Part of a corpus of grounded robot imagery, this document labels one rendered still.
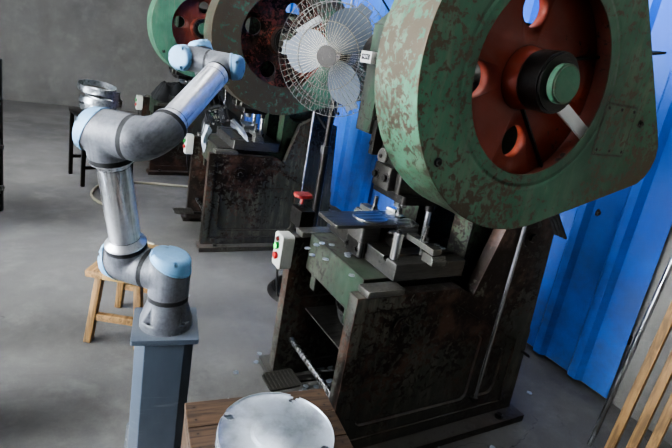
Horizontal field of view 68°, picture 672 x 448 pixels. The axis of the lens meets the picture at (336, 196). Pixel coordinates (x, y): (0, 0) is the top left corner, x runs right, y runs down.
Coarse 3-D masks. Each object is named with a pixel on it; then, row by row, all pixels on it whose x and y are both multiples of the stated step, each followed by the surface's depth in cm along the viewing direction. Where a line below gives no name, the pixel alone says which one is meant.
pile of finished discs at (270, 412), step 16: (240, 400) 132; (256, 400) 133; (272, 400) 134; (288, 400) 135; (304, 400) 136; (224, 416) 127; (240, 416) 127; (256, 416) 128; (272, 416) 128; (288, 416) 129; (304, 416) 130; (320, 416) 132; (224, 432) 120; (240, 432) 121; (256, 432) 121; (272, 432) 122; (288, 432) 123; (304, 432) 125; (320, 432) 126
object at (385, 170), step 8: (384, 152) 173; (384, 160) 173; (376, 168) 173; (384, 168) 170; (392, 168) 166; (376, 176) 173; (384, 176) 167; (392, 176) 167; (400, 176) 167; (376, 184) 174; (384, 184) 169; (392, 184) 168; (400, 184) 167; (400, 192) 168; (408, 192) 170; (416, 192) 171
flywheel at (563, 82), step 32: (512, 0) 123; (544, 0) 130; (576, 0) 134; (512, 32) 127; (544, 32) 132; (576, 32) 138; (608, 32) 139; (480, 64) 128; (512, 64) 128; (544, 64) 121; (576, 64) 125; (608, 64) 143; (480, 96) 128; (512, 96) 130; (544, 96) 123; (576, 96) 146; (480, 128) 132; (544, 128) 144; (576, 128) 143; (512, 160) 142; (544, 160) 148
